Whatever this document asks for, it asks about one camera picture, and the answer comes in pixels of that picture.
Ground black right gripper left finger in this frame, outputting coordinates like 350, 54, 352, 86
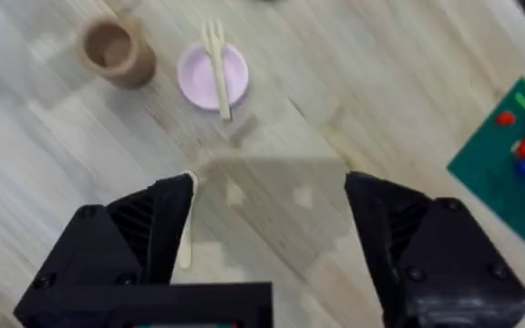
13, 172, 195, 328

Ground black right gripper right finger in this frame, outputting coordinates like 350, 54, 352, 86
344, 170, 525, 328

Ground pink plate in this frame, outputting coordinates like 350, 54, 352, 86
176, 42, 251, 112

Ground green board with toy blocks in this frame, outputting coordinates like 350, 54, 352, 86
446, 67, 525, 249

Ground brown cylindrical cup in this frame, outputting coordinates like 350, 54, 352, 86
77, 12, 158, 89

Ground wooden fork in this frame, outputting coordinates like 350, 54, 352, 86
201, 18, 233, 121

